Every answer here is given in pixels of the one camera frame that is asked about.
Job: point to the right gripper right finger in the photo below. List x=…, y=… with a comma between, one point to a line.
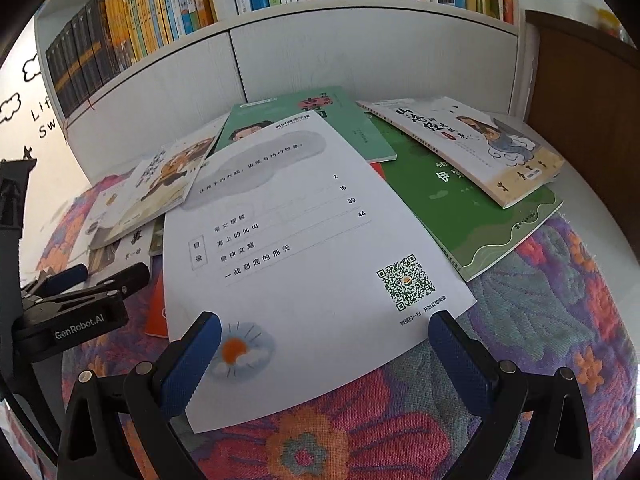
x=557, y=441

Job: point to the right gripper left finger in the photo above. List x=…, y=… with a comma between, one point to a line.
x=94, y=445

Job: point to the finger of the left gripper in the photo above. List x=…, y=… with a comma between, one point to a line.
x=56, y=284
x=128, y=281

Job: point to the red Pinocchio book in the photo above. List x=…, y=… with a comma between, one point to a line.
x=156, y=324

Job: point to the white QR code book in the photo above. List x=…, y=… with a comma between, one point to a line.
x=316, y=268

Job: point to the green poetry book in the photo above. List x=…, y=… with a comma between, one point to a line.
x=330, y=103

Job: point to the white monkey mythology book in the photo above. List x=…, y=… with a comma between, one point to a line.
x=157, y=185

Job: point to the floral woven tablecloth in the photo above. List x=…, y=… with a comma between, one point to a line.
x=555, y=301

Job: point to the dark green cover book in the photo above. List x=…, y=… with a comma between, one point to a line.
x=473, y=231

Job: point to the white lady mythology book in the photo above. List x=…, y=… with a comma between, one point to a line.
x=505, y=163

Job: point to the white bookshelf cabinet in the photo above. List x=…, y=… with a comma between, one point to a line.
x=374, y=49

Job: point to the brown wooden sideboard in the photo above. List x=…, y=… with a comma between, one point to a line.
x=586, y=104

